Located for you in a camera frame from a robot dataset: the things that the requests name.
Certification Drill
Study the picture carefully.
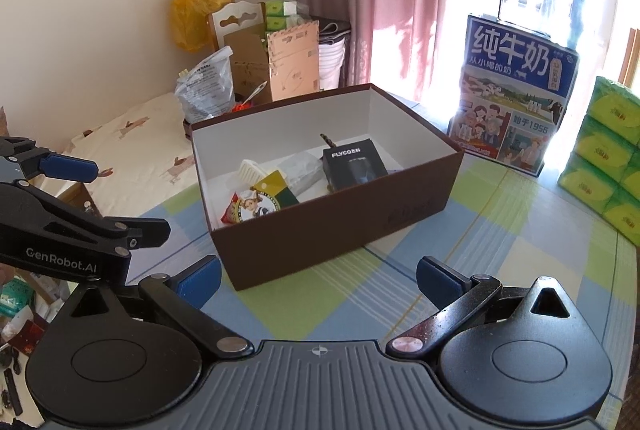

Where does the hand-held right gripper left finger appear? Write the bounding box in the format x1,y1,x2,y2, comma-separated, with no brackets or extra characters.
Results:
61,255,256,359

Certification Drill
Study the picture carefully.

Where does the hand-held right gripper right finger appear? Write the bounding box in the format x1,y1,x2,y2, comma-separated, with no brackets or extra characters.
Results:
385,255,577,359

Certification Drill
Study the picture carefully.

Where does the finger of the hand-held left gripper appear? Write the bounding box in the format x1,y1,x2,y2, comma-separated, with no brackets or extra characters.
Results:
0,181,172,257
0,136,100,184

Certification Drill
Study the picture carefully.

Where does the red snack packet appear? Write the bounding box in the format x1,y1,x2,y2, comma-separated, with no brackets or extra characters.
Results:
220,190,281,226

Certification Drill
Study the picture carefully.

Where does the brown cardboard shoe box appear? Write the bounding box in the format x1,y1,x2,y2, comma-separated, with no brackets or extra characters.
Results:
190,83,465,293

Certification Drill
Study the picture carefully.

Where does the green yellow sachet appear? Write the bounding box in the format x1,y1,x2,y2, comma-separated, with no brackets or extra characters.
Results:
250,170,301,211

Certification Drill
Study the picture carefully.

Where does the white comb holder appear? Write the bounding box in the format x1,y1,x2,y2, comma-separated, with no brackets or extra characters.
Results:
239,158,271,186

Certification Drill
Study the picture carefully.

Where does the black shaver box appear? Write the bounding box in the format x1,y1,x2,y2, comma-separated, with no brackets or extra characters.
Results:
321,138,390,194

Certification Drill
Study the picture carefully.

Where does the transparent plastic item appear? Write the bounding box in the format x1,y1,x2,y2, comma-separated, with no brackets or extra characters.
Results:
277,150,326,199

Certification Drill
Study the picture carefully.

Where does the green white packet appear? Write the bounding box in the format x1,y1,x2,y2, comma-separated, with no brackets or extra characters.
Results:
0,279,35,317

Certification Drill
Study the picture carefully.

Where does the cream printed bed sheet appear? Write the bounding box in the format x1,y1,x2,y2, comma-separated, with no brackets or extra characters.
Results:
30,91,201,219

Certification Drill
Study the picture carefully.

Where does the dark red box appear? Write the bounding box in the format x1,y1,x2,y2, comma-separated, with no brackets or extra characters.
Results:
14,317,49,356

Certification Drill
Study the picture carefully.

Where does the black remote control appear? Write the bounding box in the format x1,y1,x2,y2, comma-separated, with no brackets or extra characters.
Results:
2,367,24,416

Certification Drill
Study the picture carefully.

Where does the clear printed plastic bag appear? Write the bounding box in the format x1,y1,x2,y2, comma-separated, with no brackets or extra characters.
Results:
175,46,237,125

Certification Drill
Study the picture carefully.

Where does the blue illustrated milk carton box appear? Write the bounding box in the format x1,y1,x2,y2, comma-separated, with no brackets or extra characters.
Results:
446,14,581,179

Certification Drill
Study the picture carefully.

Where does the metal spoon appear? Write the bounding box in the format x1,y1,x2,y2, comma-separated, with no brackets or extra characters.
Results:
241,81,270,107

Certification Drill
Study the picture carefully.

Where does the stack of green tissue packs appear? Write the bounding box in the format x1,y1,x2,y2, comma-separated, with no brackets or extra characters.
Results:
556,76,640,249

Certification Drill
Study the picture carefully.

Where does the plain brown cardboard box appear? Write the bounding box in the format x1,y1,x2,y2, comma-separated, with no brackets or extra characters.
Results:
223,30,274,104

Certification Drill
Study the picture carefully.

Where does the yellow plastic bag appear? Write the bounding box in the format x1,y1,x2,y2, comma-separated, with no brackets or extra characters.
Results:
172,0,236,55

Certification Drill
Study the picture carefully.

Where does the white cutout cardboard panel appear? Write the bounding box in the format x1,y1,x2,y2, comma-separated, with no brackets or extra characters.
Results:
209,0,267,54

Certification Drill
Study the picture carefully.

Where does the stack of white buckets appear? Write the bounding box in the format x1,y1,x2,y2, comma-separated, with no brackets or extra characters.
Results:
318,37,349,91

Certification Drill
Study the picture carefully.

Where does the printed pink cardboard box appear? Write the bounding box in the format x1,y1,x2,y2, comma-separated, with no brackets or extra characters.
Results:
267,20,321,102

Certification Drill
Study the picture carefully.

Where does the grey striped cloth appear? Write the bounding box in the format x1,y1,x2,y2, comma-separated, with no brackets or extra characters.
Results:
310,16,354,46

